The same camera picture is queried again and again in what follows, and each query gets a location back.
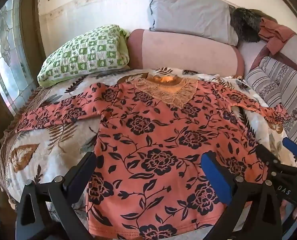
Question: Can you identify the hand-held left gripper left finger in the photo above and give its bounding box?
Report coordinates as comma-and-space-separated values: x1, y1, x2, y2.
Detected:
15, 151, 98, 240

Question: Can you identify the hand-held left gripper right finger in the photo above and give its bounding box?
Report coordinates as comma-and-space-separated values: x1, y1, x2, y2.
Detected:
200, 151, 283, 240

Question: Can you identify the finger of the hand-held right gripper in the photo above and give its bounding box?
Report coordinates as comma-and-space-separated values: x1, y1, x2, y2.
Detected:
255, 144, 282, 171
282, 137, 297, 162

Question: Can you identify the orange floral shirt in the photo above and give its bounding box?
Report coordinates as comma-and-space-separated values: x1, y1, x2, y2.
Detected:
15, 76, 292, 240

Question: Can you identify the person's right hand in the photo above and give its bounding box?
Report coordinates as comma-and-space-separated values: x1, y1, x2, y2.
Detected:
280, 200, 297, 232

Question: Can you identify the leaf print blanket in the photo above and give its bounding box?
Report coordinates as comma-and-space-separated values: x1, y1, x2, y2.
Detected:
0, 66, 297, 233

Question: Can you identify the striped quilt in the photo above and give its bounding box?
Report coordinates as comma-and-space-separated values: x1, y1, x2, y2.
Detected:
260, 34, 297, 141

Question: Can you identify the striped cushion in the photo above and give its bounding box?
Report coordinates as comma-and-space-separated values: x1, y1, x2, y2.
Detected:
246, 66, 283, 107

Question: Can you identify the rust brown cloth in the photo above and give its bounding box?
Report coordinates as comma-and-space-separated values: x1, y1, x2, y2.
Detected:
258, 17, 297, 55

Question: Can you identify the green checkered pillow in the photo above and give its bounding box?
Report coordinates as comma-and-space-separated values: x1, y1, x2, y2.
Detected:
37, 24, 131, 88

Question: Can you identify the dark fur cloth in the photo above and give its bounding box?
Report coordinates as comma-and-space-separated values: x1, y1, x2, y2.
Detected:
230, 7, 264, 43

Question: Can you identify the pink bolster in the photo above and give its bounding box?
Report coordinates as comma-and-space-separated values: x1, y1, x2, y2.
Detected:
127, 29, 245, 78

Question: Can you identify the stained glass window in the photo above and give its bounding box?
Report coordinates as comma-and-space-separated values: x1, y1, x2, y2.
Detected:
0, 0, 37, 115

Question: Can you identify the grey pillow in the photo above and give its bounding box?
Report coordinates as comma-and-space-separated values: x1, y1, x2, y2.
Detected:
147, 0, 239, 47

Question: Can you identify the wooden window frame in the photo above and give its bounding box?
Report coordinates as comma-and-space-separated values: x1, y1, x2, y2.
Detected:
19, 0, 47, 88

